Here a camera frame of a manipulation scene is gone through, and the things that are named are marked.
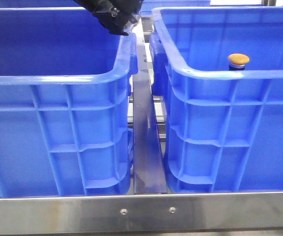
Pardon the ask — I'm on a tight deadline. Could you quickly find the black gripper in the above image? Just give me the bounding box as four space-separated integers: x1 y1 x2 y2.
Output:
76 0 143 36

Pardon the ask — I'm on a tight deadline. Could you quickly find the yellow mushroom push button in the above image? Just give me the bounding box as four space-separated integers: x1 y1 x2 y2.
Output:
228 53 250 71

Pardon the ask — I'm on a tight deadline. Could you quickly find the rear right blue crate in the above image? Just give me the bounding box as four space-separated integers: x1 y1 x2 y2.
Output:
140 0 211 16

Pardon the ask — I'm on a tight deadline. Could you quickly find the left blue plastic crate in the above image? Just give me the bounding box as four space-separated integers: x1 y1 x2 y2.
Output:
0 7 138 198

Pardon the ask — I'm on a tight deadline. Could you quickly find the blue plastic crate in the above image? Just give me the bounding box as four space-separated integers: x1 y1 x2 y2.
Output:
150 6 283 193
0 7 138 198

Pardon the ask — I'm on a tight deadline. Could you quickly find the rear left blue crate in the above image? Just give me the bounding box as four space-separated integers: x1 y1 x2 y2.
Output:
0 0 80 8

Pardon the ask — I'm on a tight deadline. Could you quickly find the right blue plastic crate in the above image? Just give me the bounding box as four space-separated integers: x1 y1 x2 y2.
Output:
150 6 283 193

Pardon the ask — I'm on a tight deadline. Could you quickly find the metal divider bar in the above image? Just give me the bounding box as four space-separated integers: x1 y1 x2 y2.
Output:
132 36 168 195

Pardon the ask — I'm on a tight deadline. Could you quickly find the left rail screw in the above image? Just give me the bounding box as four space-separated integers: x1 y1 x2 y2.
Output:
120 208 128 215

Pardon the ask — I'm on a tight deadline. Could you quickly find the rail screw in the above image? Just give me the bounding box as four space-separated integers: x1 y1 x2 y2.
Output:
120 208 128 215
169 207 176 214

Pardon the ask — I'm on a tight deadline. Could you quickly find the right rail screw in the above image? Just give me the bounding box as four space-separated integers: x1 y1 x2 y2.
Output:
169 207 176 214

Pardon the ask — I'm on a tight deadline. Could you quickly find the steel front rail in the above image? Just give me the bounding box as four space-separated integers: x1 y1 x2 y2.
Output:
0 192 283 235

